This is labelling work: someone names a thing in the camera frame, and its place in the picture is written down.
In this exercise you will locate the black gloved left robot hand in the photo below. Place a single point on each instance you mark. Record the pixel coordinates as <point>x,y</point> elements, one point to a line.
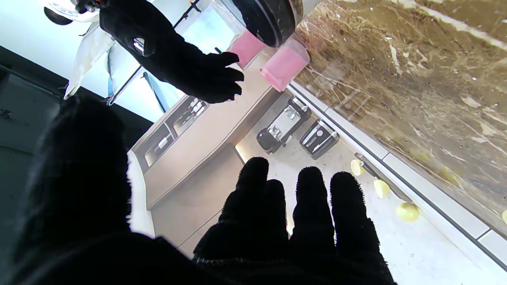
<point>87,198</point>

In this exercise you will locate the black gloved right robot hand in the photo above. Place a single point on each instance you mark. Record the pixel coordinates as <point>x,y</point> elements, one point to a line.
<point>178,59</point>

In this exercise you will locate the black round jar lid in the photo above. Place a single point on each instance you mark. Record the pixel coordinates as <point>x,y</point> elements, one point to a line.
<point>269,19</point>

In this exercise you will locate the pink measuring cup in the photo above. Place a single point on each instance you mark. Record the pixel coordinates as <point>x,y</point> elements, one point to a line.
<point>285,67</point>

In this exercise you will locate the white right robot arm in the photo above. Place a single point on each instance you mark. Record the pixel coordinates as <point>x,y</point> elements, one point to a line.
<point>69,8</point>

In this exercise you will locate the dark open shelf unit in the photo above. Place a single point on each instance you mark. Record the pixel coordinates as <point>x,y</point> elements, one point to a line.
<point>174,126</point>

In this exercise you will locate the tall brown cabinet panel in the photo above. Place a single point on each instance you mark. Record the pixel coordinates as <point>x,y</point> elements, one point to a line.
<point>210,134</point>

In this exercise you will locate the black espresso machine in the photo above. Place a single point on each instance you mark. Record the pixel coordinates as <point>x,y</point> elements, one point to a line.
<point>283,126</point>

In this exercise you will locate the black and silver toaster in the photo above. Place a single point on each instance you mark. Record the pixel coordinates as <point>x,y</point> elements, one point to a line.
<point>319,138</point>

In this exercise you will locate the yellow lemon piece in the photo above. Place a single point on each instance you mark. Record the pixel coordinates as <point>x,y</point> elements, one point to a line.
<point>408,211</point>
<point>381,188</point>
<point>356,167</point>

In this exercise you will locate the white counter with drawers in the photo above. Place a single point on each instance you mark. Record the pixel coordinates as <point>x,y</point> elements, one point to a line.
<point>416,190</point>

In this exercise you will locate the brown wall cabinets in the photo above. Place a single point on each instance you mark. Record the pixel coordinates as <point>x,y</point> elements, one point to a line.
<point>194,209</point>

